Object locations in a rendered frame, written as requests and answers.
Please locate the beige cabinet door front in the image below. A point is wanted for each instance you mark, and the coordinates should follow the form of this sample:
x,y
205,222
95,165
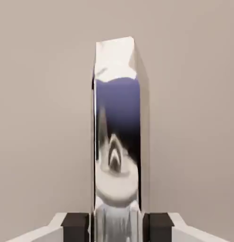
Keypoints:
x,y
34,94

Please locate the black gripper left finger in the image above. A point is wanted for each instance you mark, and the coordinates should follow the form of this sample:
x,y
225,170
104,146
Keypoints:
x,y
74,225

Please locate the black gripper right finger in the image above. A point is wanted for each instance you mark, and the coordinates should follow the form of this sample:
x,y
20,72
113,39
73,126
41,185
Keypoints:
x,y
158,225

